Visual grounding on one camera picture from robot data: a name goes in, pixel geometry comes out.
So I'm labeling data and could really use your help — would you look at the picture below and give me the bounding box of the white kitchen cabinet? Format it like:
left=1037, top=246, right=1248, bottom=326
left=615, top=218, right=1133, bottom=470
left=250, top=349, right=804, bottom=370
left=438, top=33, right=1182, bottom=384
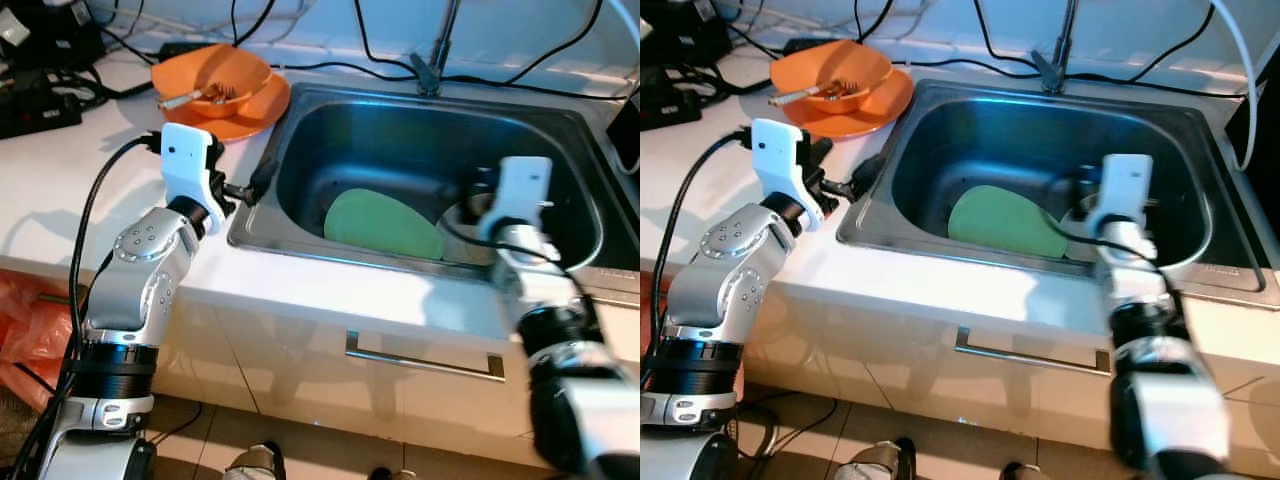
left=740, top=290, right=1280, bottom=456
left=150, top=290, right=641, bottom=471

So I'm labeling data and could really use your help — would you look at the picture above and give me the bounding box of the silver cabinet handle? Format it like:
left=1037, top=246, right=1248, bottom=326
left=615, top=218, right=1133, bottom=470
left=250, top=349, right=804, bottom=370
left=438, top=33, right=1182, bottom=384
left=345, top=330, right=507, bottom=384
left=955, top=326, right=1113, bottom=378

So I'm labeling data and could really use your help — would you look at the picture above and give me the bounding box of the dark metal faucet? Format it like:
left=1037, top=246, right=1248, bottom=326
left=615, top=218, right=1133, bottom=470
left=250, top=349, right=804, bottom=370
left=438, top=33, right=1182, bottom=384
left=1030, top=0, right=1081, bottom=95
left=410, top=0, right=464, bottom=97

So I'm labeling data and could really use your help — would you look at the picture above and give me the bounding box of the green plate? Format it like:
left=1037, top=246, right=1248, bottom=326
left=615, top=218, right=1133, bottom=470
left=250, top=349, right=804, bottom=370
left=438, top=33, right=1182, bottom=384
left=946, top=184, right=1071, bottom=260
left=322, top=187, right=447, bottom=262

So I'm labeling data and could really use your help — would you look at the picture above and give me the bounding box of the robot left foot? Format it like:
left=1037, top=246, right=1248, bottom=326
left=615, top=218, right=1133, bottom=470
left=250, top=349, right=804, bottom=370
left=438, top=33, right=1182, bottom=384
left=222, top=443, right=288, bottom=480
left=835, top=437, right=916, bottom=480

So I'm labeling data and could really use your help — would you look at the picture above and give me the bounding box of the black charger box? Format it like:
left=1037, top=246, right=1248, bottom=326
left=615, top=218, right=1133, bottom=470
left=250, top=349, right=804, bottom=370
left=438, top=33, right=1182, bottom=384
left=0, top=0, right=106, bottom=73
left=640, top=0, right=741, bottom=66

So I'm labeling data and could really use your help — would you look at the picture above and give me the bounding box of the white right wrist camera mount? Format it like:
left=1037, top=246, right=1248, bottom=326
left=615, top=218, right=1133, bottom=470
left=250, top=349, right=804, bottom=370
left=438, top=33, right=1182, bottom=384
left=1086, top=153, right=1155, bottom=241
left=478, top=156, right=555, bottom=243

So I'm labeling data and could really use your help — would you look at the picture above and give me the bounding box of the white hose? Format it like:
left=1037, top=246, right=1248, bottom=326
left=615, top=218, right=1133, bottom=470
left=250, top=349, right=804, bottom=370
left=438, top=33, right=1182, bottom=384
left=1210, top=0, right=1259, bottom=171

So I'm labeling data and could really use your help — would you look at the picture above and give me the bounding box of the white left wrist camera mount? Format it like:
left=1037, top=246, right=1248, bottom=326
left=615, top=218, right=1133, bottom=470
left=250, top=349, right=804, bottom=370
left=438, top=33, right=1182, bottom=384
left=750, top=117, right=825, bottom=233
left=158, top=121, right=228, bottom=237

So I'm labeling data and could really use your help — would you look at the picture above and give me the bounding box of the stainless steel sink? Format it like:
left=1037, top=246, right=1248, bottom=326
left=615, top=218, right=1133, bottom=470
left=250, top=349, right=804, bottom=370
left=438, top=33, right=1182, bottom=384
left=836, top=78, right=1280, bottom=301
left=227, top=82, right=641, bottom=283

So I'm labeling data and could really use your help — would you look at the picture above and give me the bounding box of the black power strip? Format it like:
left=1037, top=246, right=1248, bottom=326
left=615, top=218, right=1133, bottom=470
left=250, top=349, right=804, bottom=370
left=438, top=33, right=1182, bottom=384
left=640, top=80, right=703, bottom=131
left=0, top=88, right=83, bottom=140

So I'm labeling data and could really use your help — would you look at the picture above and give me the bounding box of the orange plastic bowl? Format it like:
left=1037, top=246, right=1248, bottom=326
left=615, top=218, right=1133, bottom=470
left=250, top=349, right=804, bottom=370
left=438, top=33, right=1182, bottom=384
left=151, top=43, right=274, bottom=113
left=770, top=40, right=894, bottom=109

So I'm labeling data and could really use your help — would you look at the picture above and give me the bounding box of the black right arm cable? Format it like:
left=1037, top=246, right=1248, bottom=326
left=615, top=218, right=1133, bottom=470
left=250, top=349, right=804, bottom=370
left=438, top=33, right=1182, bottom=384
left=438, top=212, right=606, bottom=336
left=1040, top=205, right=1196, bottom=331

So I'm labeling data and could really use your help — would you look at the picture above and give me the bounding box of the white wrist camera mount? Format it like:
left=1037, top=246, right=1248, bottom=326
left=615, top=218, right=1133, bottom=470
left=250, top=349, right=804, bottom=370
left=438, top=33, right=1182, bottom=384
left=750, top=117, right=825, bottom=233
left=478, top=156, right=555, bottom=243
left=158, top=121, right=228, bottom=237
left=1086, top=153, right=1155, bottom=241

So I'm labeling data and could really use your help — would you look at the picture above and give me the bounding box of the orange plastic plate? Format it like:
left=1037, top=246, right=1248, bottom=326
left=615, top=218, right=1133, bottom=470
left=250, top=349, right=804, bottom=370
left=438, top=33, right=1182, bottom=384
left=165, top=72, right=292, bottom=142
left=785, top=68, right=915, bottom=139

